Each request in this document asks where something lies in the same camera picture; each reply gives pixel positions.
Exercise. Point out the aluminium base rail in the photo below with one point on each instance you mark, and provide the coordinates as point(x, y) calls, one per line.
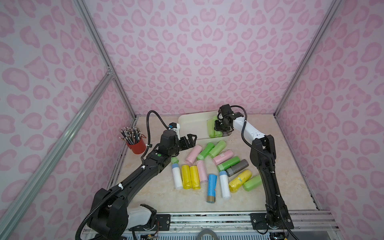
point(304, 224)

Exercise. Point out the yellow roll with label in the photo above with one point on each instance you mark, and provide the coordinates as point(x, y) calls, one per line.
point(237, 182)

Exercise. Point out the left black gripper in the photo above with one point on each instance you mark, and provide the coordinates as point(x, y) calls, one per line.
point(183, 142)

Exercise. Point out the white roll blue cap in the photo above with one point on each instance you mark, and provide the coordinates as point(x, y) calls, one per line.
point(224, 183)
point(177, 176)

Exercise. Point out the white plastic storage box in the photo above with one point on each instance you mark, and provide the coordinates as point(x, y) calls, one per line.
point(196, 124)

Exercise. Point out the pink roll upper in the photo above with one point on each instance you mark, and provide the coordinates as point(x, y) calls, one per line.
point(192, 156)

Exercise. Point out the pink roll with label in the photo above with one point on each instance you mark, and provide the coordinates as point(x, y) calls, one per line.
point(222, 157)

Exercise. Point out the yellow roll right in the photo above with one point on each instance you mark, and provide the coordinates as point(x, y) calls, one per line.
point(195, 178)

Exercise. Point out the pink roll lower middle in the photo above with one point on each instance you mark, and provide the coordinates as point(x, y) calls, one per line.
point(203, 176)

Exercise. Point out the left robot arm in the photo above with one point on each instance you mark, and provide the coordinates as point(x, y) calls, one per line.
point(109, 215)

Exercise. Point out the bundle of pens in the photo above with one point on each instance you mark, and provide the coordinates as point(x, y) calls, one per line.
point(131, 135)

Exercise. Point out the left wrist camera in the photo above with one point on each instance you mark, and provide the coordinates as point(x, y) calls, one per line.
point(176, 128)

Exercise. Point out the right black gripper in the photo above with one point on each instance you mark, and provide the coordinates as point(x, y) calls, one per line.
point(222, 126)

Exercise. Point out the yellow roll left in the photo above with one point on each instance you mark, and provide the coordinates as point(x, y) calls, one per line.
point(186, 177)

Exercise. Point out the red pen holder cup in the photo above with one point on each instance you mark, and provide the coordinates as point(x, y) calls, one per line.
point(139, 147)

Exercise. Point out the light green roll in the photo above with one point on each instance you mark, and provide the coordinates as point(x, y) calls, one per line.
point(211, 128)
point(217, 149)

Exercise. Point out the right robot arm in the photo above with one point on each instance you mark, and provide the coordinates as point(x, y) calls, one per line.
point(263, 157)

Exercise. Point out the grey roll centre right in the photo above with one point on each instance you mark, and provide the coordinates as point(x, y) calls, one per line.
point(243, 164)

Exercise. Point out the dark green roll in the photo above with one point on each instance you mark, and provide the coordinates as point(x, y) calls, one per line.
point(174, 160)

